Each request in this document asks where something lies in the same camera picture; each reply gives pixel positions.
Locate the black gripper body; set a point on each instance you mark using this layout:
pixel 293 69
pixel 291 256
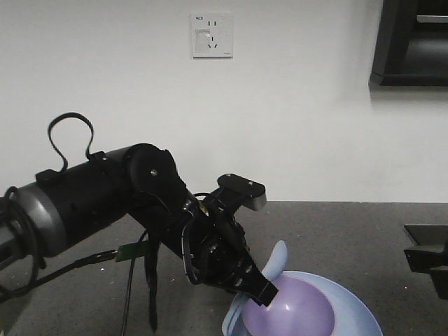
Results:
pixel 213 244

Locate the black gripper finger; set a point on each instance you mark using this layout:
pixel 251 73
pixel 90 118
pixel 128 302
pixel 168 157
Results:
pixel 431 260
pixel 256 286

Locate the light blue plastic spoon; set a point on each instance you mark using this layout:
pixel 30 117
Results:
pixel 232 324

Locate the purple plastic bowl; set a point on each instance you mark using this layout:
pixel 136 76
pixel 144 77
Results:
pixel 298 308

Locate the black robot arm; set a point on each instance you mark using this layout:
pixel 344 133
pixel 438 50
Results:
pixel 62 208

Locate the light blue plastic plate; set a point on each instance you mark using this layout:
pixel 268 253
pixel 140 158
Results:
pixel 352 317

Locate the black induction cooktop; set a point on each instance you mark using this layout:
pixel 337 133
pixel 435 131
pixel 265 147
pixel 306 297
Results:
pixel 426 234

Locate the green circuit board connector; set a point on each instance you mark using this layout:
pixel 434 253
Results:
pixel 132 251

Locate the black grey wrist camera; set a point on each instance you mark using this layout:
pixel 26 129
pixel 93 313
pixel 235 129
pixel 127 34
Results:
pixel 236 191

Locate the white wall power socket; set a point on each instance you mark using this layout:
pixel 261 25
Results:
pixel 212 34

